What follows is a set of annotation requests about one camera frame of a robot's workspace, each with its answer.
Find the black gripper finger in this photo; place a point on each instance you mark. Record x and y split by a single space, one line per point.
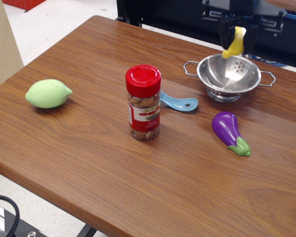
252 33
227 32

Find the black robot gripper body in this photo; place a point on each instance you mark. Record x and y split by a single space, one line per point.
249 14

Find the yellow toy banana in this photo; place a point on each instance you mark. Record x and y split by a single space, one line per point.
237 46

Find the steel colander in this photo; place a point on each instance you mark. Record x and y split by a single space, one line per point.
226 80

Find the light blue ceramic spoon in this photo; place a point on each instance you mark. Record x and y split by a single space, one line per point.
182 105

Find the purple toy eggplant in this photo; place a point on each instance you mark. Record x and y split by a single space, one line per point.
225 126

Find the red-lidded spice jar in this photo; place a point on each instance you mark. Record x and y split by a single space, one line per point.
143 87

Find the green toy lime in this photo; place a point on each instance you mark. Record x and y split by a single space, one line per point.
48 93

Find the red crate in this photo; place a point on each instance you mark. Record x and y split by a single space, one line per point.
23 4

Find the light wooden panel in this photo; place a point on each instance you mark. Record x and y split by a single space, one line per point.
10 58

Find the black metal frame rail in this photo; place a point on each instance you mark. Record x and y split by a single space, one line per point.
184 17

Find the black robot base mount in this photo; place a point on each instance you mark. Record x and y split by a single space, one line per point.
23 229

